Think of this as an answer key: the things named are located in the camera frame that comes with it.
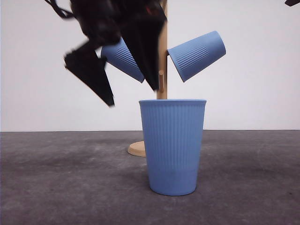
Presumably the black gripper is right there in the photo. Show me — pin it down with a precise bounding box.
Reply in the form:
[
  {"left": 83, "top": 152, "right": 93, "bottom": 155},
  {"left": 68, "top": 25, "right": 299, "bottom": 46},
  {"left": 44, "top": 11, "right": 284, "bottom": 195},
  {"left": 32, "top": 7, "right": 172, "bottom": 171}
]
[{"left": 64, "top": 0, "right": 167, "bottom": 107}]

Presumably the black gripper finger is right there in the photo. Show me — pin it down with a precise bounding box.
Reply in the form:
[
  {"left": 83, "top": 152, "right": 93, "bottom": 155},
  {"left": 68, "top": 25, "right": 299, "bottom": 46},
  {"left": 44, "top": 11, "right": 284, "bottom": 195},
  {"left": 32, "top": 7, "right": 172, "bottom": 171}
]
[{"left": 285, "top": 0, "right": 300, "bottom": 7}]

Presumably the blue ribbed cup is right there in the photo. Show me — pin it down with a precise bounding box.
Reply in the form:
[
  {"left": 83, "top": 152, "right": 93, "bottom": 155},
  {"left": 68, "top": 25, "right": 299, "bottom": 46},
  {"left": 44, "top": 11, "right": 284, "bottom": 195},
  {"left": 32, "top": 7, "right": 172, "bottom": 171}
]
[
  {"left": 139, "top": 99, "right": 207, "bottom": 196},
  {"left": 168, "top": 31, "right": 226, "bottom": 82},
  {"left": 101, "top": 37, "right": 145, "bottom": 83}
]

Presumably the wooden mug tree stand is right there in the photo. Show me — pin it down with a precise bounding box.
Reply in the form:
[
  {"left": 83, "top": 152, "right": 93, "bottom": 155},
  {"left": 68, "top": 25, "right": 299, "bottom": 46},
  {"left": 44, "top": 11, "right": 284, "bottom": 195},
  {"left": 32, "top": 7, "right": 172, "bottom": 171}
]
[{"left": 128, "top": 0, "right": 168, "bottom": 158}]

